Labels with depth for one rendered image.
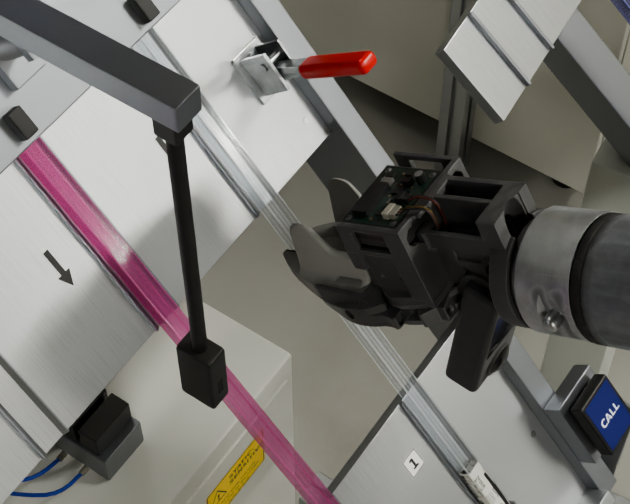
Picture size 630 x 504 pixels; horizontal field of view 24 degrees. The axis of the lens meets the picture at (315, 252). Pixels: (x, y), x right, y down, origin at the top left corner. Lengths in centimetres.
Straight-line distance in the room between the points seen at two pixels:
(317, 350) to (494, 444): 99
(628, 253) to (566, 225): 5
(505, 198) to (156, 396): 58
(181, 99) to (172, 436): 77
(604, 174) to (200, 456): 43
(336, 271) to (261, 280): 122
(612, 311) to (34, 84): 34
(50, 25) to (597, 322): 35
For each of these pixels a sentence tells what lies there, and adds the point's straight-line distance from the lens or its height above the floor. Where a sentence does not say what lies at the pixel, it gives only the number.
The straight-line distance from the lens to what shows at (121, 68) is 59.
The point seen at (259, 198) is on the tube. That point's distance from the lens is 97.
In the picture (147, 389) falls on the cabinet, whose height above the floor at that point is 62.
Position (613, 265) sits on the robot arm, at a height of 114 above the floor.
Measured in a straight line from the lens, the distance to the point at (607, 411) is 115.
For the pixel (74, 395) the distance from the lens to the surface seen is 91.
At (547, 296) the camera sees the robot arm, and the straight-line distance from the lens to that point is 82.
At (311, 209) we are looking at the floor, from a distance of 223.
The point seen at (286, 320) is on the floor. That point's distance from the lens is 212.
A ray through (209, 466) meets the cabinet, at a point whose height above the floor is 60.
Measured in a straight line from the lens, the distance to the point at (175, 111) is 57.
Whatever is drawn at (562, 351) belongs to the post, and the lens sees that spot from 150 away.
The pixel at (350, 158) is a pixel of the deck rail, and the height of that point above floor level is 97.
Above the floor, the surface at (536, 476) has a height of 76.
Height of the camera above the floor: 178
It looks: 54 degrees down
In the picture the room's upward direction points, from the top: straight up
